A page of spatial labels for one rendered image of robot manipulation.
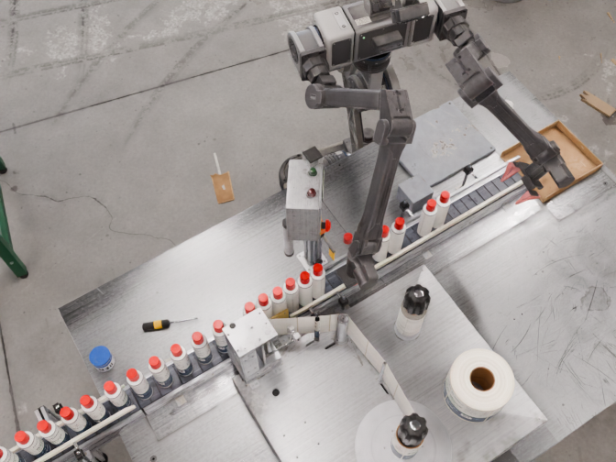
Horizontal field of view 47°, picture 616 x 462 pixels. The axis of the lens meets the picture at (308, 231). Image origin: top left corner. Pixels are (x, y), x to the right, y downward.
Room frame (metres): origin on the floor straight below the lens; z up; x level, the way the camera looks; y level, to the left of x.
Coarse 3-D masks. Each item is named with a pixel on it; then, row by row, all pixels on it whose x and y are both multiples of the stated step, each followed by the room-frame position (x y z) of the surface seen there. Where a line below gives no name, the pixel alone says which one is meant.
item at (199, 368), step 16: (512, 176) 1.52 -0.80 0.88; (480, 192) 1.44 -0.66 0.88; (496, 192) 1.44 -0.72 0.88; (464, 208) 1.37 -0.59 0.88; (416, 224) 1.30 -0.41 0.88; (416, 240) 1.23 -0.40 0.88; (400, 256) 1.17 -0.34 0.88; (192, 352) 0.81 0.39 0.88; (176, 368) 0.75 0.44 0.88; (208, 368) 0.75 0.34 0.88; (176, 384) 0.70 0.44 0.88
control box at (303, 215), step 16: (304, 160) 1.18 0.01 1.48; (288, 176) 1.13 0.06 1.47; (304, 176) 1.13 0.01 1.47; (320, 176) 1.13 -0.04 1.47; (288, 192) 1.07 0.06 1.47; (304, 192) 1.07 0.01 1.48; (320, 192) 1.07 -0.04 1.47; (288, 208) 1.02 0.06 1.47; (304, 208) 1.02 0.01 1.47; (320, 208) 1.02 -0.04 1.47; (288, 224) 1.02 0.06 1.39; (304, 224) 1.02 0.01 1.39; (320, 224) 1.02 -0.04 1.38
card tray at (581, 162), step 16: (544, 128) 1.76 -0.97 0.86; (560, 128) 1.78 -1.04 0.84; (560, 144) 1.70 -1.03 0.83; (576, 144) 1.70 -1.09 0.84; (528, 160) 1.62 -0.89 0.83; (576, 160) 1.62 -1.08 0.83; (592, 160) 1.62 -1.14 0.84; (544, 176) 1.54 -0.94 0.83; (576, 176) 1.54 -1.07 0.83; (544, 192) 1.47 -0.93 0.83
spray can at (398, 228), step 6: (396, 222) 1.19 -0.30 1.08; (402, 222) 1.19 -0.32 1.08; (390, 228) 1.20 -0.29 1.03; (396, 228) 1.19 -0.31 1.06; (402, 228) 1.19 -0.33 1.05; (390, 234) 1.19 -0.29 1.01; (396, 234) 1.18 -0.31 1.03; (402, 234) 1.18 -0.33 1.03; (390, 240) 1.19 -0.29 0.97; (396, 240) 1.17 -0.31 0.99; (402, 240) 1.19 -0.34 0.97; (390, 246) 1.18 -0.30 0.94; (396, 246) 1.17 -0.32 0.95; (390, 252) 1.18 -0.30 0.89; (396, 252) 1.18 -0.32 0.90
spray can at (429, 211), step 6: (426, 204) 1.27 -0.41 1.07; (432, 204) 1.26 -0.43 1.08; (426, 210) 1.26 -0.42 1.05; (432, 210) 1.26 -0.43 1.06; (426, 216) 1.25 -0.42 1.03; (432, 216) 1.25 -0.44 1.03; (420, 222) 1.27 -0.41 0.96; (426, 222) 1.25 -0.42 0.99; (432, 222) 1.25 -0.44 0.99; (420, 228) 1.26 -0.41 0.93; (426, 228) 1.25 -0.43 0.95; (420, 234) 1.25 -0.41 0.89; (426, 234) 1.25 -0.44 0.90
